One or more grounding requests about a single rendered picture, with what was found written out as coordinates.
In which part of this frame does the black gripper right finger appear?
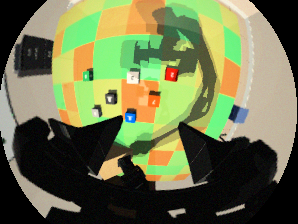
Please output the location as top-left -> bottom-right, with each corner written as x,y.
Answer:
178,121 -> 250,185

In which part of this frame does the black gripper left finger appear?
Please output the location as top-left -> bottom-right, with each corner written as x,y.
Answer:
48,115 -> 122,176

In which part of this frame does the blue block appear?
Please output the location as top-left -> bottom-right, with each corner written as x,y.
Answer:
125,111 -> 137,123

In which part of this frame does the small green block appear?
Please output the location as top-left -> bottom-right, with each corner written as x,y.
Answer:
82,71 -> 93,81

